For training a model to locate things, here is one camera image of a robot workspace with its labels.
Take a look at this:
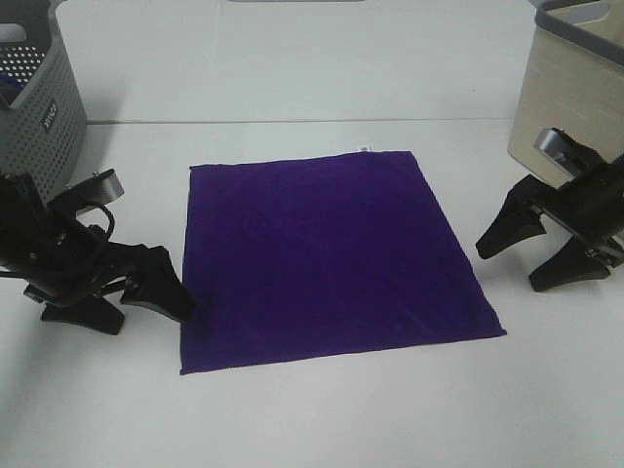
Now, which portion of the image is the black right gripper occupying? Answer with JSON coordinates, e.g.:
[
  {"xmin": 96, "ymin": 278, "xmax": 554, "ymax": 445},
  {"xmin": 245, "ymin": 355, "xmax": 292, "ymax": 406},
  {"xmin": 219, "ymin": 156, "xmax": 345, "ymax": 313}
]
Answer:
[{"xmin": 476, "ymin": 157, "xmax": 623, "ymax": 293}]

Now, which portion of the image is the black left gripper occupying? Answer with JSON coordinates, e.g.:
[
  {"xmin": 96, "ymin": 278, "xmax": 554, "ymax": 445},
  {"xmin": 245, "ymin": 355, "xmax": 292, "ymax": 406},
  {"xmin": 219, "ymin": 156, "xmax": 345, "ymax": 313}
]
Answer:
[{"xmin": 1, "ymin": 173, "xmax": 196, "ymax": 335}]

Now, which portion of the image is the purple towel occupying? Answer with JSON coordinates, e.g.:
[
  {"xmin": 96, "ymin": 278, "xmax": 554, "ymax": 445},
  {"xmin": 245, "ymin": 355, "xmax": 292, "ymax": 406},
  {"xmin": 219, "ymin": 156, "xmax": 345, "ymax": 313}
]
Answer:
[{"xmin": 180, "ymin": 151, "xmax": 504, "ymax": 374}]

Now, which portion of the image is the beige storage bin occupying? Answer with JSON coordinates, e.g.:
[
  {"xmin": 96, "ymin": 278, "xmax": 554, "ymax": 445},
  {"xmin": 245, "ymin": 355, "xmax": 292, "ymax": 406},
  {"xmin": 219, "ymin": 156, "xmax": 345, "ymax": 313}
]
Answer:
[{"xmin": 508, "ymin": 1, "xmax": 623, "ymax": 187}]

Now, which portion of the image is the grey perforated laundry basket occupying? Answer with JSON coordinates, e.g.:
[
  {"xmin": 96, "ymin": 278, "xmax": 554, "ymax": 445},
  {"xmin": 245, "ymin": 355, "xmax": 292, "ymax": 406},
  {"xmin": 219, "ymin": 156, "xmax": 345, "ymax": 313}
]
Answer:
[{"xmin": 1, "ymin": 1, "xmax": 87, "ymax": 200}]

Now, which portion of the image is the blue cloth in basket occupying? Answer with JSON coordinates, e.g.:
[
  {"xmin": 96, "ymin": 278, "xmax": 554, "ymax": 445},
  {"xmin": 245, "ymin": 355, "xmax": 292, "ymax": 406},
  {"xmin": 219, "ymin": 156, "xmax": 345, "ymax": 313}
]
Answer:
[{"xmin": 0, "ymin": 73, "xmax": 22, "ymax": 103}]

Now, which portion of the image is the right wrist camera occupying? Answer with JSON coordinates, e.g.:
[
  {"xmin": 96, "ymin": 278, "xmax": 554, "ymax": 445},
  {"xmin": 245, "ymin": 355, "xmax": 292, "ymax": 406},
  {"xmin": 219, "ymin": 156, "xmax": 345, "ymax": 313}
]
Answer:
[{"xmin": 533, "ymin": 128, "xmax": 579, "ymax": 175}]

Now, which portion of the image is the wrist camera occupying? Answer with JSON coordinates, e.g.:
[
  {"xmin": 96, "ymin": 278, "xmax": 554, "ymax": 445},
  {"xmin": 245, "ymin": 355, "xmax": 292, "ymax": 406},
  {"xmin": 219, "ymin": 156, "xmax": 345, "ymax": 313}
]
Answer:
[
  {"xmin": 533, "ymin": 128, "xmax": 579, "ymax": 175},
  {"xmin": 59, "ymin": 169, "xmax": 125, "ymax": 206}
]

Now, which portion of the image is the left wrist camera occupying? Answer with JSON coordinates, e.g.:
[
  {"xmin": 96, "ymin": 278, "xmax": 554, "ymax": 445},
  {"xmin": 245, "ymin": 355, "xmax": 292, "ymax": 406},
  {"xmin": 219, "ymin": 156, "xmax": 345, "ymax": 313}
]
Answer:
[{"xmin": 59, "ymin": 169, "xmax": 125, "ymax": 206}]

